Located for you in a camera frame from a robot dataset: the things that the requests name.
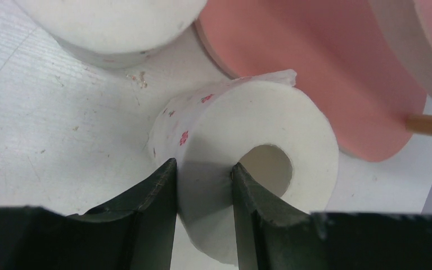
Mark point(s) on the pink three-tier wooden shelf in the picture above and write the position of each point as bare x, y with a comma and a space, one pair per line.
343, 63

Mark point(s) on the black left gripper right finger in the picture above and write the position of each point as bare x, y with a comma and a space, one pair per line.
271, 234

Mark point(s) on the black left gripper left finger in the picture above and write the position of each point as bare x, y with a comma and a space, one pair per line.
134, 230

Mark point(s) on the white floral roll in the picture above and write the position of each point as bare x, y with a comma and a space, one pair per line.
263, 122
113, 34

